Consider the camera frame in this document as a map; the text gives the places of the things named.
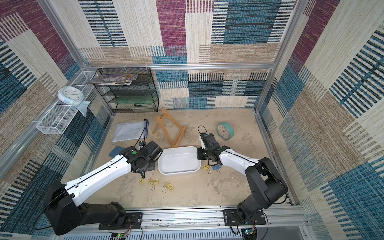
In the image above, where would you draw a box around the clear zip document pouch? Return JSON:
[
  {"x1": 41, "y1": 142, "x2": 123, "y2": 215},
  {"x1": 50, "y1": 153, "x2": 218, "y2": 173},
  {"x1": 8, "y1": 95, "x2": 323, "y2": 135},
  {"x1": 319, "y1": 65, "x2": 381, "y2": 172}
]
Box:
[{"x1": 112, "y1": 120, "x2": 149, "y2": 143}]

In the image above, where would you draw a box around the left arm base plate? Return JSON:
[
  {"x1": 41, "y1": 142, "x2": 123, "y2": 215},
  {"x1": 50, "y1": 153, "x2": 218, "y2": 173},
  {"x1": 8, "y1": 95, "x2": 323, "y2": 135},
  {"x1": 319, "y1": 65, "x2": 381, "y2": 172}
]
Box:
[{"x1": 99, "y1": 212, "x2": 143, "y2": 231}]

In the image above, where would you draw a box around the white round wall clock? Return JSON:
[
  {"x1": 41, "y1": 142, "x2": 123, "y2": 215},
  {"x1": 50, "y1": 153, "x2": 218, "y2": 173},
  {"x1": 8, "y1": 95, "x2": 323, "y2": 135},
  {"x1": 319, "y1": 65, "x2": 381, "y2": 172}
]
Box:
[{"x1": 57, "y1": 86, "x2": 85, "y2": 106}]

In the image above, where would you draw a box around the small wooden easel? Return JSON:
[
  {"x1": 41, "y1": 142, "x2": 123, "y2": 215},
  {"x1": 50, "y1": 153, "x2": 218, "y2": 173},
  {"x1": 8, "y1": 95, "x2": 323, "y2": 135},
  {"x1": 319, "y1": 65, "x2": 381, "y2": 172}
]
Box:
[{"x1": 152, "y1": 108, "x2": 188, "y2": 148}]

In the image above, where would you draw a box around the teal alarm clock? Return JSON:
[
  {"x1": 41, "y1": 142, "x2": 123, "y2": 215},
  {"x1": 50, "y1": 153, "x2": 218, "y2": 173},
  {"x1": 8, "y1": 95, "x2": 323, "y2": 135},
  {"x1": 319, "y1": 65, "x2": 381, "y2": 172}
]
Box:
[{"x1": 217, "y1": 122, "x2": 235, "y2": 141}]

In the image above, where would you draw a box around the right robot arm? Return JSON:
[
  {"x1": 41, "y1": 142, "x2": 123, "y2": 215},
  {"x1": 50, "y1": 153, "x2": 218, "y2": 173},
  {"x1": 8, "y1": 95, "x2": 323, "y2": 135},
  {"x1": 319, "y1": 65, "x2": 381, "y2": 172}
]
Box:
[{"x1": 197, "y1": 133, "x2": 288, "y2": 224}]

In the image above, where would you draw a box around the white plastic storage box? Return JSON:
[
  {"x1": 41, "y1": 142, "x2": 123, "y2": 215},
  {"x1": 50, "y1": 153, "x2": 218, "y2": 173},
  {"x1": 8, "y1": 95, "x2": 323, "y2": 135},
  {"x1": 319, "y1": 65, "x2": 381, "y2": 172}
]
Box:
[{"x1": 158, "y1": 146, "x2": 202, "y2": 176}]

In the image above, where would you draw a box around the blue binder clip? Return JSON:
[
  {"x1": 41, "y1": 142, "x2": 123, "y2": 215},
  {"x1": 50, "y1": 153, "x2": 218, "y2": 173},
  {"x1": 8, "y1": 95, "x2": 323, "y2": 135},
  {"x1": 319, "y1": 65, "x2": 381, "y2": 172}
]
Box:
[{"x1": 212, "y1": 164, "x2": 222, "y2": 175}]

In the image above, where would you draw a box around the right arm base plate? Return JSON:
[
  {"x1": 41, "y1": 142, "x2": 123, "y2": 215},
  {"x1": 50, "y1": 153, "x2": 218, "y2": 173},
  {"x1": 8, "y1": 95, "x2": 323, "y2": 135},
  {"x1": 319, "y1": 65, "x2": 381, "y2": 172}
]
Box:
[{"x1": 223, "y1": 209, "x2": 267, "y2": 227}]

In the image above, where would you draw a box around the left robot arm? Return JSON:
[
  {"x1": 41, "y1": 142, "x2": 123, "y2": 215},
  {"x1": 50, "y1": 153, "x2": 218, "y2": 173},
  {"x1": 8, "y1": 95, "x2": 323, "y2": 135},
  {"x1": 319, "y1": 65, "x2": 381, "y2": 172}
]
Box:
[{"x1": 43, "y1": 141, "x2": 163, "y2": 236}]

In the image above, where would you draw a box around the blue square cloth pad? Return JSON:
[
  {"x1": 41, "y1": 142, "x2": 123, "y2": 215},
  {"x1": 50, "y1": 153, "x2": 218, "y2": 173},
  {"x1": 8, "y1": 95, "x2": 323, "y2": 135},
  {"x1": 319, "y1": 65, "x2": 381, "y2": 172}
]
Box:
[{"x1": 109, "y1": 146, "x2": 124, "y2": 158}]

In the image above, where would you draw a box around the magazine on shelf top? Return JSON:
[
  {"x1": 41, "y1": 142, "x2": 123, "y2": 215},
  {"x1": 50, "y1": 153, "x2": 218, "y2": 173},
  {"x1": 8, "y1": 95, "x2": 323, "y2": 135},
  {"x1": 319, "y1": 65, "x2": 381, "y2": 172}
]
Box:
[{"x1": 87, "y1": 74, "x2": 138, "y2": 86}]

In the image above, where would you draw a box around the black wire mesh shelf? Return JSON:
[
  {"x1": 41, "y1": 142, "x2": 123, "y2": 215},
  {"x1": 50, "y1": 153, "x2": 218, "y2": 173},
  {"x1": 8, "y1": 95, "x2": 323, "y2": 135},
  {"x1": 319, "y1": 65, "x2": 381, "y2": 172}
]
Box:
[{"x1": 92, "y1": 67, "x2": 160, "y2": 114}]

